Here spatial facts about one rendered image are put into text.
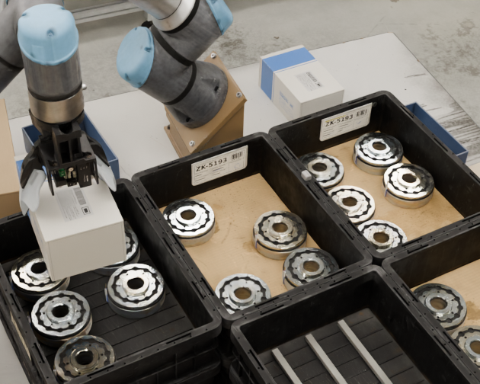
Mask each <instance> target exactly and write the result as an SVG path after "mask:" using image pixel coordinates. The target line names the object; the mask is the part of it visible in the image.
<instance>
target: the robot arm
mask: <svg viewBox="0 0 480 384"><path fill-rule="evenodd" d="M128 1H130V2H132V3H133V4H134V5H136V6H137V7H139V8H141V9H142V10H143V11H145V12H147V13H148V14H150V15H151V16H152V22H153V25H152V26H151V27H150V28H149V29H148V28H147V27H135V28H133V29H132V30H131V31H130V32H129V33H128V34H127V35H126V36H125V37H124V38H123V41H122V43H121V44H120V47H119V49H118V54H117V71H118V73H119V75H120V77H121V78H122V79H124V80H125V81H126V82H128V83H130V85H131V86H133V87H134V88H138V89H139V90H140V91H143V92H144V93H146V94H148V95H149V96H151V97H153V98H154V99H156V100H157V101H160V102H161V103H163V104H164V105H165V106H166V107H167V108H168V110H169V111H170V113H171V115H172V116H173V117H174V118H175V119H176V121H177V122H179V123H181V124H183V125H185V126H186V127H190V128H196V127H199V126H202V125H204V124H206V123H208V122H209V121H211V120H212V119H213V118H214V117H215V116H216V115H217V113H218V112H219V110H220V109H221V107H222V105H223V103H224V101H225V99H226V95H227V91H228V80H227V77H226V74H225V73H224V71H223V70H222V69H221V68H219V67H218V66H216V65H214V64H212V63H211V62H204V61H200V60H197V59H198V58H199V57H200V56H201V55H202V54H203V53H204V52H205V51H206V50H207V49H208V48H209V47H210V46H211V45H212V44H213V43H214V42H215V41H216V40H217V39H218V38H219V37H220V36H221V35H223V34H224V32H225V31H226V30H227V29H228V28H229V27H230V26H231V25H232V22H233V16H232V13H231V11H230V10H229V8H228V6H227V5H226V3H225V2H224V1H223V0H128ZM23 68H24V71H25V76H26V81H27V92H28V97H29V102H30V108H29V114H30V118H31V121H32V124H33V125H34V126H35V127H36V128H37V129H38V131H39V132H40V133H41V134H42V135H39V136H38V137H39V139H38V140H37V141H36V142H35V143H34V145H33V146H32V149H31V150H30V152H29V153H28V154H27V155H26V157H25V158H24V160H23V162H22V165H21V176H20V192H19V201H20V207H21V211H22V213H23V215H24V216H26V214H27V212H28V210H29V209H30V210H31V212H32V213H35V212H36V211H37V209H38V206H39V202H40V188H41V187H42V186H43V183H44V181H45V180H46V176H47V180H48V185H49V188H50V191H51V194H52V195H53V196H55V195H54V190H53V181H52V176H53V180H54V183H55V185H56V187H62V186H64V185H67V186H68V187H71V186H75V185H78V184H79V187H80V188H83V187H88V186H91V185H92V183H91V179H93V178H94V179H95V181H96V183H97V184H99V180H98V178H99V179H101V180H102V181H104V182H106V184H107V186H108V187H109V188H110V189H111V190H112V191H113V192H115V191H116V189H117V185H116V180H115V177H114V174H113V172H112V170H111V167H110V165H109V163H108V160H107V157H106V155H105V153H104V150H103V148H102V146H101V144H100V143H99V142H98V141H97V140H96V139H93V138H91V137H90V136H88V135H87V133H85V132H84V131H83V130H81V128H80V126H79V124H80V123H81V122H82V121H83V120H84V117H85V110H84V106H85V102H84V95H83V93H82V91H84V90H86V89H87V85H86V84H85V83H82V71H81V64H80V57H79V51H78V30H77V28H76V26H75V19H74V17H73V15H72V13H71V12H70V11H67V10H65V8H64V1H63V0H0V94H1V92H2V91H3V90H4V89H5V88H6V87H7V86H8V85H9V84H10V83H11V82H12V80H13V79H14V78H15V77H16V76H17V75H18V74H19V73H20V72H21V71H22V70H23ZM43 166H44V167H45V168H46V173H45V171H44V169H43V168H42V167H43ZM51 175H52V176H51ZM77 182H78V184H77Z"/></svg>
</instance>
